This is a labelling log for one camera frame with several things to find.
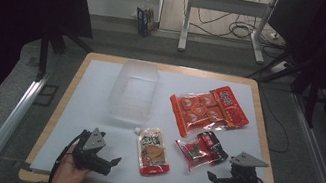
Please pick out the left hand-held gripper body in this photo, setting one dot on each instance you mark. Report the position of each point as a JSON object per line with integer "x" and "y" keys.
{"x": 94, "y": 142}

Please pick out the small red snack packet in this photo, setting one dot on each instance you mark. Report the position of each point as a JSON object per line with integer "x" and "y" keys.
{"x": 195, "y": 153}

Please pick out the dark red snack packet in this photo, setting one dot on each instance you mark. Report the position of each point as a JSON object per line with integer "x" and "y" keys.
{"x": 214, "y": 146}

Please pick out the clear plastic container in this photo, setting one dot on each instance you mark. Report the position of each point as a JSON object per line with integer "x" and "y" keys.
{"x": 133, "y": 93}

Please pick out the large clear red snack packet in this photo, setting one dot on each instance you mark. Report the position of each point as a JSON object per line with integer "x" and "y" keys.
{"x": 196, "y": 112}

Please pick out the person's left hand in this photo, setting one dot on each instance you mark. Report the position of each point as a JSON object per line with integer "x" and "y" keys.
{"x": 65, "y": 175}

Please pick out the white table mat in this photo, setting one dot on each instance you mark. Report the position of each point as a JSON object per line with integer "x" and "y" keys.
{"x": 96, "y": 110}

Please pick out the spout pouch with red base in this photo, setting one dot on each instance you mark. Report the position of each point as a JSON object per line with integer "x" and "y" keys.
{"x": 151, "y": 154}

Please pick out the black stand legs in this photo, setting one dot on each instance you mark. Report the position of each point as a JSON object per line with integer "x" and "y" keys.
{"x": 44, "y": 53}

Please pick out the black tripod stand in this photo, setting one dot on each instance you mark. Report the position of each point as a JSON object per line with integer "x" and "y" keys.
{"x": 310, "y": 97}

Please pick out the white floor box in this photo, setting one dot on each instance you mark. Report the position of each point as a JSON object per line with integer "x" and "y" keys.
{"x": 279, "y": 67}

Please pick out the white power strip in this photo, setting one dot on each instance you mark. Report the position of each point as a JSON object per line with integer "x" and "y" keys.
{"x": 274, "y": 35}

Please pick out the black floor bracket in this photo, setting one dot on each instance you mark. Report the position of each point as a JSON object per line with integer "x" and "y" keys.
{"x": 47, "y": 95}

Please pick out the white desk frame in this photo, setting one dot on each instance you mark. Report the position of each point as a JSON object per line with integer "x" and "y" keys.
{"x": 227, "y": 4}

